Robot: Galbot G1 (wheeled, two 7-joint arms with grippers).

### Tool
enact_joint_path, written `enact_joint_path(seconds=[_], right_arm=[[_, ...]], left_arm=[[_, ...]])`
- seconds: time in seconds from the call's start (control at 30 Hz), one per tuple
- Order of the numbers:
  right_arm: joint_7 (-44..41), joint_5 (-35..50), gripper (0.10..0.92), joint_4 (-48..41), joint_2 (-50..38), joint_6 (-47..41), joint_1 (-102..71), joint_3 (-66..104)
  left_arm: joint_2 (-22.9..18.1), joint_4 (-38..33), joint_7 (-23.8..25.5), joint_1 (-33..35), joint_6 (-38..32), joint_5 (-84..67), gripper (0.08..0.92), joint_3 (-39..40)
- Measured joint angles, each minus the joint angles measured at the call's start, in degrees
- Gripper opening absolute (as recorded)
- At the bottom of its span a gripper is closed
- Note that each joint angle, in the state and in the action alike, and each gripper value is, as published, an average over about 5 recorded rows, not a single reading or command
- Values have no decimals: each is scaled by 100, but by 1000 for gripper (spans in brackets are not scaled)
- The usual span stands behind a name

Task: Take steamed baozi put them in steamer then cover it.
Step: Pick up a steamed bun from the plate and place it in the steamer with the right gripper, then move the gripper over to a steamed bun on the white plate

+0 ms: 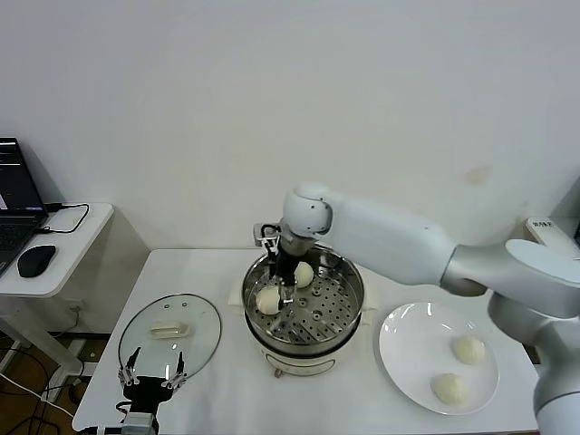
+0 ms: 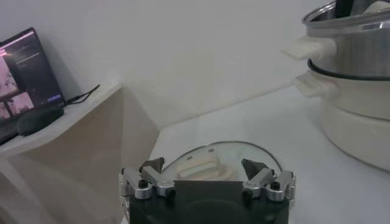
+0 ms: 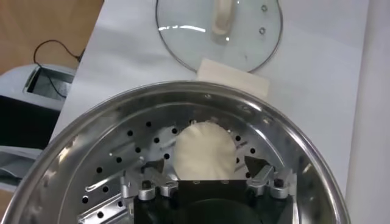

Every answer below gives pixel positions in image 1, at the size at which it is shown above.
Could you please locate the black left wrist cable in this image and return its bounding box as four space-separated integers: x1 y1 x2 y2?
72 423 122 435

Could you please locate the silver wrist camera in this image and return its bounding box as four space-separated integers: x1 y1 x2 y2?
252 222 281 248
121 411 159 435

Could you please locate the white floor cable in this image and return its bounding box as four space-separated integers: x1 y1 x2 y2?
0 372 76 418

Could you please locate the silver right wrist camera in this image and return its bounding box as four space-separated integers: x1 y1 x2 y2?
252 222 281 248

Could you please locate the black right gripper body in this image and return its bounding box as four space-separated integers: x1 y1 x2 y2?
274 252 302 285

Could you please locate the glass lid with cream handle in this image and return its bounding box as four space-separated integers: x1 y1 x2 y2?
118 293 223 386

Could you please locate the black floor cable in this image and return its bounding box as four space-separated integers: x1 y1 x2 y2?
0 346 78 435

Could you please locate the steel perforated steamer basket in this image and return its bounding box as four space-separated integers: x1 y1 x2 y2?
226 243 378 348

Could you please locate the white round plate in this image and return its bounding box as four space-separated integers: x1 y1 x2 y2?
378 302 500 417

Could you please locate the black computer mouse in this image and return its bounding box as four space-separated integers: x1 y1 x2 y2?
16 244 59 279

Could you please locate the black laptop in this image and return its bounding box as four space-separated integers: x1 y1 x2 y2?
0 137 50 277

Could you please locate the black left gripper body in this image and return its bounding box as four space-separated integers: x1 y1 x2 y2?
120 374 176 416

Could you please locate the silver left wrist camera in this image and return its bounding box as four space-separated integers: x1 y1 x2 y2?
121 411 159 435

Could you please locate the black laptop cable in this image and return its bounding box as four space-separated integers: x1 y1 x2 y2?
35 203 91 236

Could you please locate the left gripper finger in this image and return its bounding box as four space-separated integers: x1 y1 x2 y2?
161 352 188 391
117 346 140 386

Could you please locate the white steamed baozi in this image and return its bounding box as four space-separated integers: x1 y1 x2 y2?
451 334 488 365
430 372 470 406
293 261 314 289
256 285 283 316

